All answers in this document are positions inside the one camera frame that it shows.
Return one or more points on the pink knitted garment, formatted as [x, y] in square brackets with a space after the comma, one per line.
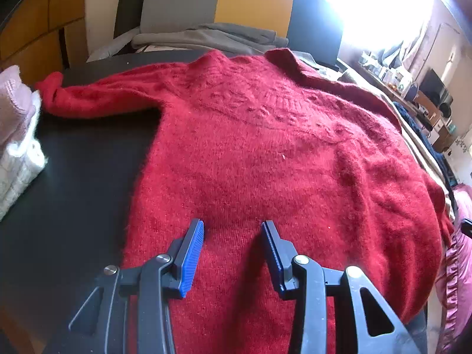
[11, 99]

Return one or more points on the cluttered side shelf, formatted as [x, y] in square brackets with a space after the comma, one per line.
[424, 103]

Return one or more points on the dark blue cloth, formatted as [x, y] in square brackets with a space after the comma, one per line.
[411, 116]

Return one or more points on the black monitor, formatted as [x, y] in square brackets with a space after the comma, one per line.
[432, 82]

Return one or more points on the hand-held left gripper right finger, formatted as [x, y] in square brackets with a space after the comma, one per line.
[274, 261]

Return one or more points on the pale curtain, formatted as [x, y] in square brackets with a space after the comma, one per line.
[409, 40]

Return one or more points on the white fluffy garment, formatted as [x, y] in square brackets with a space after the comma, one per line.
[20, 169]

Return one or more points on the wooden cabinet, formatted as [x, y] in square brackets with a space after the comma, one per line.
[29, 14]

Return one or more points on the beige blanket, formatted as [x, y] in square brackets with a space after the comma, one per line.
[413, 143]

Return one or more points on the grey yellow blue chair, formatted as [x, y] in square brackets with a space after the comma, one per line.
[243, 3]

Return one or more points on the pink ruffled cloth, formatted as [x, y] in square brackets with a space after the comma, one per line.
[457, 265]

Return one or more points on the red knitted sweater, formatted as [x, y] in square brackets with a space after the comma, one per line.
[258, 155]

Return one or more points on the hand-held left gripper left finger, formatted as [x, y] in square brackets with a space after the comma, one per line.
[191, 260]

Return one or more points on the grey garment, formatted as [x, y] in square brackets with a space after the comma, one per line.
[206, 37]

